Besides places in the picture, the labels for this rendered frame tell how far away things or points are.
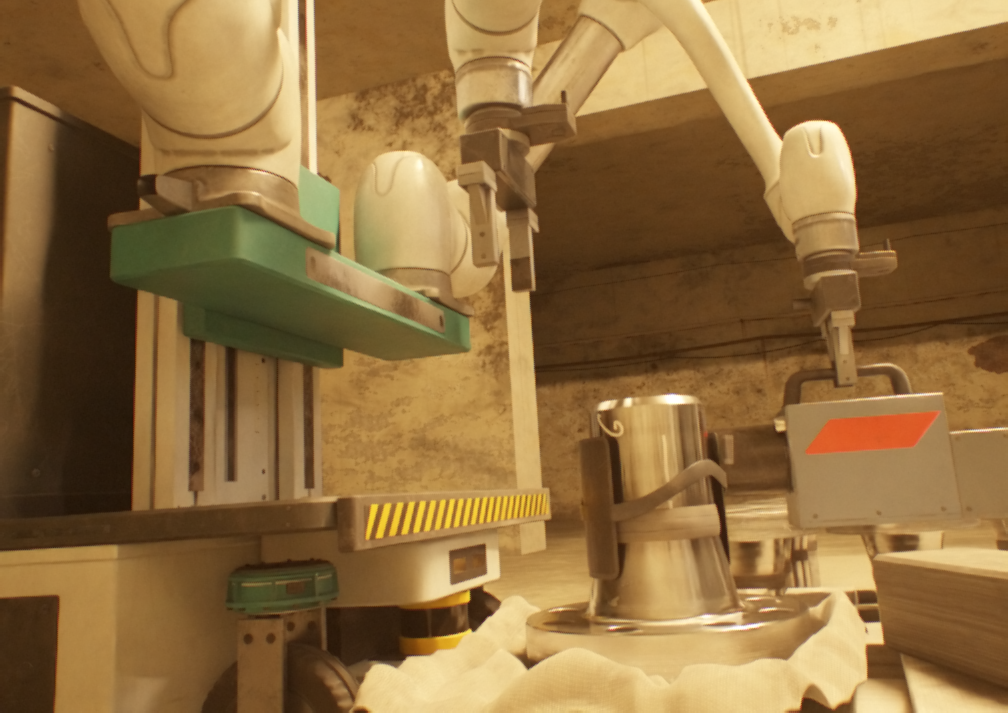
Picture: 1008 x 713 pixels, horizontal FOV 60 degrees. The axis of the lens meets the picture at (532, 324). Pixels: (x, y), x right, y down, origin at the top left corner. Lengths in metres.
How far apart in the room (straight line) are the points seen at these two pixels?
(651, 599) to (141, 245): 0.61
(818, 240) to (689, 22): 0.42
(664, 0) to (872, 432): 0.75
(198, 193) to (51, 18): 4.53
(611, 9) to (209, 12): 0.98
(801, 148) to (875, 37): 3.69
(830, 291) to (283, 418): 0.81
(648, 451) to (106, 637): 0.53
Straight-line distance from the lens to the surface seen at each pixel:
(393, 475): 5.18
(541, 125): 0.99
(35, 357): 1.20
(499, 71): 1.01
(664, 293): 10.26
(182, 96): 0.88
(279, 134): 1.00
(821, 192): 1.33
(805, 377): 1.31
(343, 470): 5.36
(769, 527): 1.62
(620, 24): 1.67
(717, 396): 9.98
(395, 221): 1.39
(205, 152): 0.99
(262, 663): 0.92
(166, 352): 1.14
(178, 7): 0.81
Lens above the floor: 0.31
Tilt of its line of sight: 11 degrees up
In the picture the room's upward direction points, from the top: 4 degrees counter-clockwise
